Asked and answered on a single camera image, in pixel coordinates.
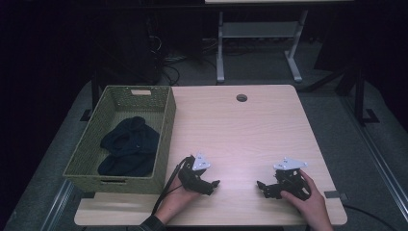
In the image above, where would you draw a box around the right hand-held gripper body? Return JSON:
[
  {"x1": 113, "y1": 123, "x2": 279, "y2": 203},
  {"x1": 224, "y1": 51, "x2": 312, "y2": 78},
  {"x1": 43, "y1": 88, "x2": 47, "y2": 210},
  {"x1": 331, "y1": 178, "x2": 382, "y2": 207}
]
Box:
[{"x1": 272, "y1": 156, "x2": 313, "y2": 202}]

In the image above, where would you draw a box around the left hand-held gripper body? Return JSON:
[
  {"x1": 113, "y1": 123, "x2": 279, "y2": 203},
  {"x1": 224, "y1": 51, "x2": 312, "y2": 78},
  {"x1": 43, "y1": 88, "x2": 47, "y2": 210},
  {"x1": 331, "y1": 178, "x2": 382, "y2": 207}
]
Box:
[{"x1": 177, "y1": 152, "x2": 214, "y2": 194}]

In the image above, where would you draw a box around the person's left hand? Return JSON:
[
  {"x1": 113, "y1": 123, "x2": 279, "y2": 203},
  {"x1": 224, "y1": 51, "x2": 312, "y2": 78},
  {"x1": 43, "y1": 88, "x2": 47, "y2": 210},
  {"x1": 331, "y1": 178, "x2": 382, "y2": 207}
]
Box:
[{"x1": 154, "y1": 174, "x2": 202, "y2": 225}]

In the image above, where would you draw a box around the person's right hand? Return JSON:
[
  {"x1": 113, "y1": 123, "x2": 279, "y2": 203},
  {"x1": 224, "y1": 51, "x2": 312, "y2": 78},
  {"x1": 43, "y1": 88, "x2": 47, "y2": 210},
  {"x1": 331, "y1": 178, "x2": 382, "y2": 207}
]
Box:
[{"x1": 280, "y1": 168, "x2": 335, "y2": 229}]

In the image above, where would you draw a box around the grey table clip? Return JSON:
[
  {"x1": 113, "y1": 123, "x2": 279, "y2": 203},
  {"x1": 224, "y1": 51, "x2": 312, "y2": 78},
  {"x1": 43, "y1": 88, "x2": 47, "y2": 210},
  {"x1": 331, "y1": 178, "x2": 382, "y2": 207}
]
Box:
[{"x1": 323, "y1": 190, "x2": 349, "y2": 202}]

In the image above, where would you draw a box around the dark cloth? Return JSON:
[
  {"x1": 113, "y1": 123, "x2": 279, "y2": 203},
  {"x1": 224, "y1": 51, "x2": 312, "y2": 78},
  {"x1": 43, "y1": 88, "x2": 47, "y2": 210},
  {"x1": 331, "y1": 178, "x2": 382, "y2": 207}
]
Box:
[{"x1": 97, "y1": 115, "x2": 161, "y2": 178}]

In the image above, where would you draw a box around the green woven basket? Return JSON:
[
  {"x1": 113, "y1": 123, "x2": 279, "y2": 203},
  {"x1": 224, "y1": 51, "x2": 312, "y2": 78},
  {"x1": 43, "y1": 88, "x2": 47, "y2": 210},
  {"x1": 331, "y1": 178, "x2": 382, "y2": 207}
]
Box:
[{"x1": 63, "y1": 84, "x2": 177, "y2": 195}]

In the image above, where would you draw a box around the black metal stand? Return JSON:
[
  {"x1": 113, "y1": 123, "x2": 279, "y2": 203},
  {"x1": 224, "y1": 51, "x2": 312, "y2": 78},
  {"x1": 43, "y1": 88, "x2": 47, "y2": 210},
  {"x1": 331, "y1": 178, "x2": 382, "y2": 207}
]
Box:
[
  {"x1": 302, "y1": 61, "x2": 381, "y2": 127},
  {"x1": 79, "y1": 68, "x2": 102, "y2": 123}
]

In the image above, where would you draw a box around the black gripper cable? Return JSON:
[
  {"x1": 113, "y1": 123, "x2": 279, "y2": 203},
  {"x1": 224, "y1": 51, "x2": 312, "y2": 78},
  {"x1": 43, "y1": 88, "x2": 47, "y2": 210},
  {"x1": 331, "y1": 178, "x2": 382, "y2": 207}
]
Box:
[{"x1": 151, "y1": 156, "x2": 193, "y2": 216}]

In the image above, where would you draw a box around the aluminium floor rail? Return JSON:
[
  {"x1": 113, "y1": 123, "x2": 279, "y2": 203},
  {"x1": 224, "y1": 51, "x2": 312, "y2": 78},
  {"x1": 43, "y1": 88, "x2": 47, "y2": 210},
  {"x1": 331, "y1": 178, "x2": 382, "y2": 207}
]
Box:
[
  {"x1": 38, "y1": 178, "x2": 75, "y2": 231},
  {"x1": 339, "y1": 94, "x2": 408, "y2": 223}
]

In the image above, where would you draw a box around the bundle of floor cables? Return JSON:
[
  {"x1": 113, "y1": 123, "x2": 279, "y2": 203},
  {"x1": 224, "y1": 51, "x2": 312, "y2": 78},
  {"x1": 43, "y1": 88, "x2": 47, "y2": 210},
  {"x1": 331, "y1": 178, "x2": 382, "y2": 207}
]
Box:
[{"x1": 145, "y1": 32, "x2": 219, "y2": 87}]

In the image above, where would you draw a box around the white metal desk frame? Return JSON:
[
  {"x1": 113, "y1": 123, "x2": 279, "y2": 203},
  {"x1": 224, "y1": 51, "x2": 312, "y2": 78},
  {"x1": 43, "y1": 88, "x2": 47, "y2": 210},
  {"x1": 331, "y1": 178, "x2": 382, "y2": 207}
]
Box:
[{"x1": 216, "y1": 9, "x2": 310, "y2": 85}]

